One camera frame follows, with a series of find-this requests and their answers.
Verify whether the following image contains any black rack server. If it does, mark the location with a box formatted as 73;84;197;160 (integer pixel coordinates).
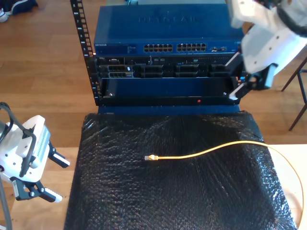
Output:
95;55;245;79

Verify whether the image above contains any white sneaker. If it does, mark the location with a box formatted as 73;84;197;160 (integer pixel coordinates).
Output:
0;8;9;24

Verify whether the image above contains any blue Netgear network switch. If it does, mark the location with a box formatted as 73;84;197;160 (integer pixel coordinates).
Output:
93;3;245;56

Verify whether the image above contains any dark blue sneaker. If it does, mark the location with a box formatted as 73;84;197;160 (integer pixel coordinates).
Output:
3;0;39;15

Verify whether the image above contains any blue rack base plate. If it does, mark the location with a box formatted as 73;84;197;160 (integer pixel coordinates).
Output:
97;104;241;117

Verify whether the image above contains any yellow network cable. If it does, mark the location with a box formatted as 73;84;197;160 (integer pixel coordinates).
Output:
144;140;305;228

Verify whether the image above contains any black bubble wrap mat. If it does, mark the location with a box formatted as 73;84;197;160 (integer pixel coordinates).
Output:
63;110;298;230

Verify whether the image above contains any black perforated rack post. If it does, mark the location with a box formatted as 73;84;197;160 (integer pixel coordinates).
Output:
236;23;252;105
69;0;101;106

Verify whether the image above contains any dark metal stool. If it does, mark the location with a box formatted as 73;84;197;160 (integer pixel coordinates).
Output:
281;56;307;131

